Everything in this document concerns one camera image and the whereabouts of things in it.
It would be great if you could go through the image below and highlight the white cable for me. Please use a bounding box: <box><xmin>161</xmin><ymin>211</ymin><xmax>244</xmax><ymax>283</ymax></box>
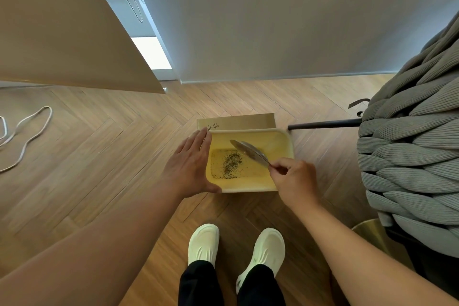
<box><xmin>0</xmin><ymin>106</ymin><xmax>53</xmax><ymax>174</ymax></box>

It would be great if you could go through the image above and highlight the black strap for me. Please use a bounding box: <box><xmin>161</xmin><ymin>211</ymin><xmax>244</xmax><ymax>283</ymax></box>
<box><xmin>348</xmin><ymin>98</ymin><xmax>371</xmax><ymax>118</ymax></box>

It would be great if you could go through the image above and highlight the black trouser leg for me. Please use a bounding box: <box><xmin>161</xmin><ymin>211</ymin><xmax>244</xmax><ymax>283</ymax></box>
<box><xmin>237</xmin><ymin>264</ymin><xmax>286</xmax><ymax>306</ymax></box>
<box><xmin>178</xmin><ymin>260</ymin><xmax>224</xmax><ymax>306</ymax></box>

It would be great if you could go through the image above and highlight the brown cardboard box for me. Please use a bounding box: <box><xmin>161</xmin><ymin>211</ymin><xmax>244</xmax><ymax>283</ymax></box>
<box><xmin>197</xmin><ymin>113</ymin><xmax>276</xmax><ymax>131</ymax></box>

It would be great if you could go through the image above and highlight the gold metal bin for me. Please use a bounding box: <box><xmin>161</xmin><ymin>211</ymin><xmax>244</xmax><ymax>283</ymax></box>
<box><xmin>351</xmin><ymin>219</ymin><xmax>416</xmax><ymax>270</ymax></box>

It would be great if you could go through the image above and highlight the person's left forearm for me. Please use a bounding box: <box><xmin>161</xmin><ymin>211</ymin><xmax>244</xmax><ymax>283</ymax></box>
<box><xmin>0</xmin><ymin>181</ymin><xmax>187</xmax><ymax>306</ymax></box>

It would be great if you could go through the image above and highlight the person's left hand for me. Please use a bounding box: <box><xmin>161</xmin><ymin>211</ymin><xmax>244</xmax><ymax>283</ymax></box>
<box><xmin>160</xmin><ymin>127</ymin><xmax>222</xmax><ymax>199</ymax></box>

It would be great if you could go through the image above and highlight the dark seed pile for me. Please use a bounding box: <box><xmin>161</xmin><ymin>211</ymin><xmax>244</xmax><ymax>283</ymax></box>
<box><xmin>211</xmin><ymin>150</ymin><xmax>249</xmax><ymax>179</ymax></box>

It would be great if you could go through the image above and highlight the person's right forearm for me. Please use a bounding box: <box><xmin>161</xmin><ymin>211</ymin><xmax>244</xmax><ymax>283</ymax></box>
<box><xmin>287</xmin><ymin>202</ymin><xmax>459</xmax><ymax>306</ymax></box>

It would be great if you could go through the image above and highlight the black trouser right leg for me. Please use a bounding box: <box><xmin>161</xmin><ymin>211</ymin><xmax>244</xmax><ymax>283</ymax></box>
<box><xmin>237</xmin><ymin>264</ymin><xmax>286</xmax><ymax>306</ymax></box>

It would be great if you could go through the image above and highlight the white shoe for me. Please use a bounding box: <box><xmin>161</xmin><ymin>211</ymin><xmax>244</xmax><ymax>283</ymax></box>
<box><xmin>235</xmin><ymin>228</ymin><xmax>286</xmax><ymax>295</ymax></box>
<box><xmin>188</xmin><ymin>224</ymin><xmax>220</xmax><ymax>269</ymax></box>

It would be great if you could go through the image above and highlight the black chair leg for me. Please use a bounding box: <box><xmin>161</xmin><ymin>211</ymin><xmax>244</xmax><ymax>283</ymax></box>
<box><xmin>287</xmin><ymin>118</ymin><xmax>363</xmax><ymax>131</ymax></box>

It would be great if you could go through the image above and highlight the black trouser left leg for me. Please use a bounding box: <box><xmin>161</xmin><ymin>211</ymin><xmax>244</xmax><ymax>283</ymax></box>
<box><xmin>178</xmin><ymin>260</ymin><xmax>224</xmax><ymax>306</ymax></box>

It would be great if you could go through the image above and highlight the person's right hand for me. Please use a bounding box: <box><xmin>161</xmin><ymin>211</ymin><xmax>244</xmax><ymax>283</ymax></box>
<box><xmin>268</xmin><ymin>158</ymin><xmax>321</xmax><ymax>212</ymax></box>

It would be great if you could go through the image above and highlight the white right shoe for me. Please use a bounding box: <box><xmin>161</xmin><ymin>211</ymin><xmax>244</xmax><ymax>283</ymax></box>
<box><xmin>235</xmin><ymin>228</ymin><xmax>286</xmax><ymax>295</ymax></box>

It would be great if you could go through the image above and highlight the yellow plastic tray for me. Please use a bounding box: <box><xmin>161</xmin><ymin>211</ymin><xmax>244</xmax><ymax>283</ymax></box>
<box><xmin>205</xmin><ymin>129</ymin><xmax>295</xmax><ymax>194</ymax></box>

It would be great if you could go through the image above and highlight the beige wooden panel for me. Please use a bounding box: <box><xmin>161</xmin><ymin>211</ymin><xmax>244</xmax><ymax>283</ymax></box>
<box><xmin>0</xmin><ymin>0</ymin><xmax>166</xmax><ymax>94</ymax></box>

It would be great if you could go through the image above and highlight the grey feather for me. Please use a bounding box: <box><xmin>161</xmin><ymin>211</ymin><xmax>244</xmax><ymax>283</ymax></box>
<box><xmin>229</xmin><ymin>139</ymin><xmax>272</xmax><ymax>167</ymax></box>

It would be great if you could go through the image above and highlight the grey chunky knit chair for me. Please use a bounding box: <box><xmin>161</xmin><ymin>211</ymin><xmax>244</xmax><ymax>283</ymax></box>
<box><xmin>357</xmin><ymin>11</ymin><xmax>459</xmax><ymax>259</ymax></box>

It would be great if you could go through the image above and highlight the white left shoe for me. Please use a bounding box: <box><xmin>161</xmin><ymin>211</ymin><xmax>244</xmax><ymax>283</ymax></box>
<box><xmin>188</xmin><ymin>224</ymin><xmax>220</xmax><ymax>269</ymax></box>

